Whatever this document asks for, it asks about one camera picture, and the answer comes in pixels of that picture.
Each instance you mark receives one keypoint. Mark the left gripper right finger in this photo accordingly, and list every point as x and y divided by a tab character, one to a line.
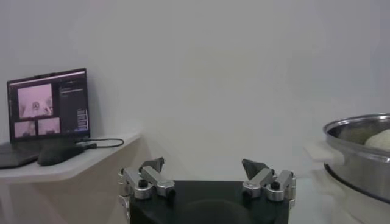
262	179

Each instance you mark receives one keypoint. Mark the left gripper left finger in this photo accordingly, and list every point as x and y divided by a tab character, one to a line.
152	179

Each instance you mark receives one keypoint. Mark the white steamed baozi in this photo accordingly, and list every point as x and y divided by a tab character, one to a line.
379	140

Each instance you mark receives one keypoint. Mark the steel steamer pot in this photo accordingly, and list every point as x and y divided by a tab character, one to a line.
326	152

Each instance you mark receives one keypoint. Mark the white side desk with mouse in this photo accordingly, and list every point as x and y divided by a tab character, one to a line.
76	165

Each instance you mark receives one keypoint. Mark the black computer mouse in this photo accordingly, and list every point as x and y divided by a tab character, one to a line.
58	153

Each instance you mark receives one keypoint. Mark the black laptop with dark screen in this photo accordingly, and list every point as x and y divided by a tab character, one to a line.
67	103

